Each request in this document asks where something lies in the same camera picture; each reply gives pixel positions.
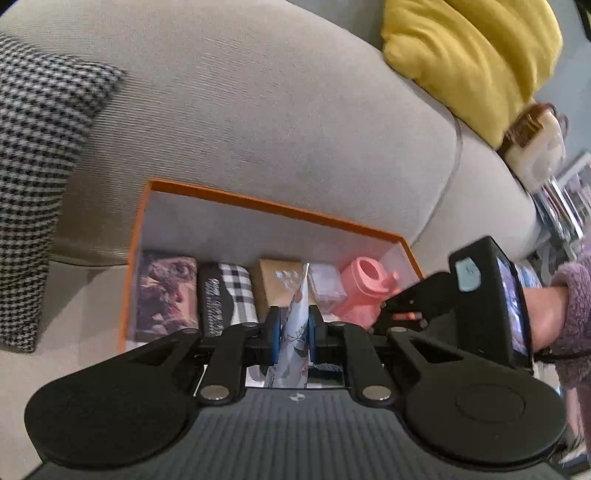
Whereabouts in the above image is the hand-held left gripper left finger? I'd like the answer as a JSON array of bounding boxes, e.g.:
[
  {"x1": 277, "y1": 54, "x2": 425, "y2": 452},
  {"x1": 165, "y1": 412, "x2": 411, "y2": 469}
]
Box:
[{"x1": 117, "y1": 307, "x2": 283, "y2": 408}]

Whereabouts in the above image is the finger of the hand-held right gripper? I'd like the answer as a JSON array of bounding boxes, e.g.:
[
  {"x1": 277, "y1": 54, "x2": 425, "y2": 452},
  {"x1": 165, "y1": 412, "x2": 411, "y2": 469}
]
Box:
[
  {"x1": 381, "y1": 272, "x2": 456, "y2": 315},
  {"x1": 369, "y1": 314, "x2": 459, "y2": 340}
]

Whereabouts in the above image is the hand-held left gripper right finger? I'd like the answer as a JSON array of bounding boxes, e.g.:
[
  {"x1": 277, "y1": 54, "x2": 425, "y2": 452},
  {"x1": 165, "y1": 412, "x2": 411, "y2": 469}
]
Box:
[{"x1": 308, "y1": 305, "x2": 477, "y2": 409}]

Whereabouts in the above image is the white floral packet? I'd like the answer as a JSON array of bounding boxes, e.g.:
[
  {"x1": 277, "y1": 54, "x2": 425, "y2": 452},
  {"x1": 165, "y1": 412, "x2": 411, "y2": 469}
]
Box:
[{"x1": 264, "y1": 263, "x2": 311, "y2": 391}]

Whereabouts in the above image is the clear plastic box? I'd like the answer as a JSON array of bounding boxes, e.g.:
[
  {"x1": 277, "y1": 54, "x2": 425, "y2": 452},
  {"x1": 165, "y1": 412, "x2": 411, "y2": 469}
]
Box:
[{"x1": 308, "y1": 264, "x2": 346, "y2": 315}]

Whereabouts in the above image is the gold cardboard box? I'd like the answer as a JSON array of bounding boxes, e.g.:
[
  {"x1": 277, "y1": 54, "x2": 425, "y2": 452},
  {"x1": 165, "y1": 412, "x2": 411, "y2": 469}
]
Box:
[{"x1": 252, "y1": 258, "x2": 306, "y2": 319}]

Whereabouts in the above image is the orange storage box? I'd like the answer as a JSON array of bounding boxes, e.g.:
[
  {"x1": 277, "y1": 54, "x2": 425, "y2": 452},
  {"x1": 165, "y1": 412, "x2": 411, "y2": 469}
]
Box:
[{"x1": 117, "y1": 179, "x2": 426, "y2": 357}]

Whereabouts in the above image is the person's right forearm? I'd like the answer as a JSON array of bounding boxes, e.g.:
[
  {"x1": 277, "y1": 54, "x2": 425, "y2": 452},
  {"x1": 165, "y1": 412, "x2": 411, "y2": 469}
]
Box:
[{"x1": 525, "y1": 259, "x2": 591, "y2": 366}]

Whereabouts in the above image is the black plaid pouch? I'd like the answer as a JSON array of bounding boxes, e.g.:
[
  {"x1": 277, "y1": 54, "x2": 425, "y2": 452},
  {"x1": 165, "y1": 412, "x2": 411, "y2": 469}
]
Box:
[{"x1": 197, "y1": 261, "x2": 260, "y2": 335}]

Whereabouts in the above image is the portrait print box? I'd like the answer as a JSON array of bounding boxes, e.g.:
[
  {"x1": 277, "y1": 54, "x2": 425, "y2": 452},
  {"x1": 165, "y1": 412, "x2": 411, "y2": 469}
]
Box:
[{"x1": 136, "y1": 250, "x2": 200, "y2": 343}]

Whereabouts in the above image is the cluttered shelf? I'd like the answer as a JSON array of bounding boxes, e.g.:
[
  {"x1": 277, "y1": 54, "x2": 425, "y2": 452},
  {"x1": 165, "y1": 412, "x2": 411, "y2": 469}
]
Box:
[{"x1": 531, "y1": 154, "x2": 591, "y2": 261}]

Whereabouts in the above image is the brown and white plush toy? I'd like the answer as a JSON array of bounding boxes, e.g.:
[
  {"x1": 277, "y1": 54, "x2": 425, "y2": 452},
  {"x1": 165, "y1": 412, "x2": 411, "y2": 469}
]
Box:
[{"x1": 501, "y1": 102, "x2": 568, "y2": 182}]

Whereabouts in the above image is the beige fabric sofa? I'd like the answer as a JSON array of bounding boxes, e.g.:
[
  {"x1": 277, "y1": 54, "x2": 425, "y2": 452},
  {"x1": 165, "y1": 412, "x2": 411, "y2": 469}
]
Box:
[{"x1": 0, "y1": 0, "x2": 552, "y2": 480}]

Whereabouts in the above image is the yellow pillow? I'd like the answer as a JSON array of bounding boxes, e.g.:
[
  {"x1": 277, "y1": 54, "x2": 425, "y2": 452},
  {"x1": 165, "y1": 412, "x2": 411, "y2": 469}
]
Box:
[{"x1": 381, "y1": 0, "x2": 565, "y2": 151}]

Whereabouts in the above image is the houndstooth pillow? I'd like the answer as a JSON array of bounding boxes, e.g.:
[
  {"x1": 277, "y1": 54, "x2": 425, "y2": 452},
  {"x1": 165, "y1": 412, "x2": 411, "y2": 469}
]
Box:
[{"x1": 0, "y1": 32, "x2": 126, "y2": 354}]

